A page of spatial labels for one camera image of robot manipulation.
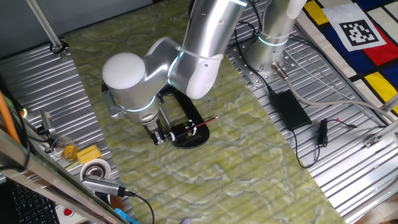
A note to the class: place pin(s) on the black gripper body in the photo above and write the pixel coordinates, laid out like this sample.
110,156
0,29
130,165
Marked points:
152,127

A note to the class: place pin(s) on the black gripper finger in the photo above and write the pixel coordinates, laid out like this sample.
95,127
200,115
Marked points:
161,136
155,139

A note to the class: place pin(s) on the black crank pencil sharpener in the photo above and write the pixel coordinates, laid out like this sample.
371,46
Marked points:
182,132

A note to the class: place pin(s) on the black C-clamp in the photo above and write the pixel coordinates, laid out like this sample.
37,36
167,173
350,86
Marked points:
194,109

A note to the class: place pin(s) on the red pencil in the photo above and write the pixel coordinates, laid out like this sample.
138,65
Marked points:
207,121

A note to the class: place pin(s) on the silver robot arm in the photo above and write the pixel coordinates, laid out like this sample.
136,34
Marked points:
130,84

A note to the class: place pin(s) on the green marble pattern mat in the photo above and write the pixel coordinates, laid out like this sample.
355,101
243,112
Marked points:
217,171

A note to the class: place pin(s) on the white tape roll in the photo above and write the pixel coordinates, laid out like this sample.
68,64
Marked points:
94,168

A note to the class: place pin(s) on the yellow sponge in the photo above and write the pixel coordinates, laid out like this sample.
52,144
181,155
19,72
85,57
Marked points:
88,154

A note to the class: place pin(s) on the brown round object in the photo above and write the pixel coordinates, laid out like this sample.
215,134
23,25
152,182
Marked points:
117,203

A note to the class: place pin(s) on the blue plastic item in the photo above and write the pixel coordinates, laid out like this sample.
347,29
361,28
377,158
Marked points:
124,216

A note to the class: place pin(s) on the glass beaker yellow liquid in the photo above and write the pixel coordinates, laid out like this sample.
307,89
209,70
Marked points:
68,151

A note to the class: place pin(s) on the red emergency stop box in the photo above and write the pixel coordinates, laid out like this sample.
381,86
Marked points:
70,214

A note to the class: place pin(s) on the black power adapter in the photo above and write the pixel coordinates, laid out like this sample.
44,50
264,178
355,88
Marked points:
289,109

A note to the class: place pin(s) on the black keyboard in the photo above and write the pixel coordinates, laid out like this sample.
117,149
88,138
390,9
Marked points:
31,205

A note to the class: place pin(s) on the orange pole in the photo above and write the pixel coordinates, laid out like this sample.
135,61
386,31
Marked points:
6,115

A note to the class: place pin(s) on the fiducial marker board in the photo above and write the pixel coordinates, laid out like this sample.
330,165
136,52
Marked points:
342,53

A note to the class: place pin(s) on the white marker tag paper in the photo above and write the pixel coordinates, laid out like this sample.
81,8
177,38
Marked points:
354,28

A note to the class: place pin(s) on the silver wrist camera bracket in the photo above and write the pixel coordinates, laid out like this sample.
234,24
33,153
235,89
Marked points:
110,105

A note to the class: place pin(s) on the silver depth camera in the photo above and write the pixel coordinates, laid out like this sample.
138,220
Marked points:
102,185

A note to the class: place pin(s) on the small grey camera stand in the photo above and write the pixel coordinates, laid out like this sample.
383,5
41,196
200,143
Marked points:
46,119

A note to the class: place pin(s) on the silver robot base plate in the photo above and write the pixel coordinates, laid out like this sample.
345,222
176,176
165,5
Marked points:
250,77

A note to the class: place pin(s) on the aluminium frame bar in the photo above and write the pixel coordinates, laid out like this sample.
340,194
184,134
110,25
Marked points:
46,174

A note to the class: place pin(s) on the aluminium pole with bracket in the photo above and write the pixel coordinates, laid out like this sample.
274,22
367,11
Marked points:
43,21

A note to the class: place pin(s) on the aluminium corner frame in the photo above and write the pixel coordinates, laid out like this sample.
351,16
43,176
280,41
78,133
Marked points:
382,133

